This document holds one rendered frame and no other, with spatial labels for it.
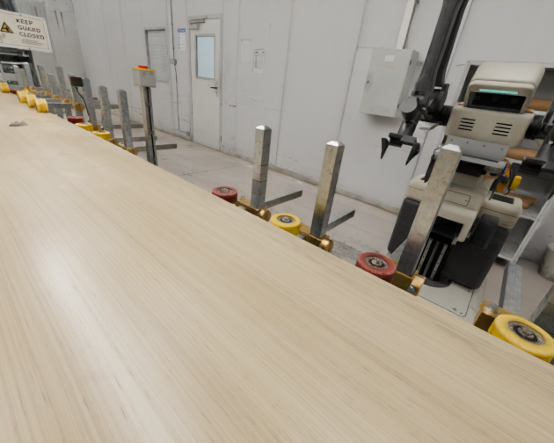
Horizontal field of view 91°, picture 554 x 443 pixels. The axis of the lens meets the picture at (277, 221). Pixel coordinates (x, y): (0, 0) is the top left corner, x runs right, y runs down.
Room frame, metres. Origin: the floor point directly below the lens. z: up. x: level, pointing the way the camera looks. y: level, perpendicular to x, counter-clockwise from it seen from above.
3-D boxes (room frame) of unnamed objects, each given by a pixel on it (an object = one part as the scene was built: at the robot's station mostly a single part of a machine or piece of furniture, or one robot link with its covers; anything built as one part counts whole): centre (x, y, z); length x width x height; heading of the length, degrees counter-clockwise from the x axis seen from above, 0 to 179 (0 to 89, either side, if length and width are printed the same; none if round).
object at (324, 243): (0.72, -0.11, 0.81); 0.14 x 0.06 x 0.05; 52
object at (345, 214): (0.79, -0.14, 0.81); 0.43 x 0.03 x 0.04; 142
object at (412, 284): (0.56, -0.30, 0.83); 0.14 x 0.06 x 0.05; 52
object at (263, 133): (0.86, 0.07, 0.86); 0.04 x 0.04 x 0.48; 52
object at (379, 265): (0.48, -0.22, 0.85); 0.08 x 0.08 x 0.11
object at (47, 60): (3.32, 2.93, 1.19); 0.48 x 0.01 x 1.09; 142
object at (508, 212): (1.49, -1.02, 0.59); 0.55 x 0.34 x 0.83; 52
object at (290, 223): (0.64, -0.02, 0.85); 0.08 x 0.08 x 0.11
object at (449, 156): (0.55, -0.32, 0.91); 0.04 x 0.04 x 0.48; 52
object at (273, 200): (0.95, 0.05, 0.81); 0.43 x 0.03 x 0.04; 142
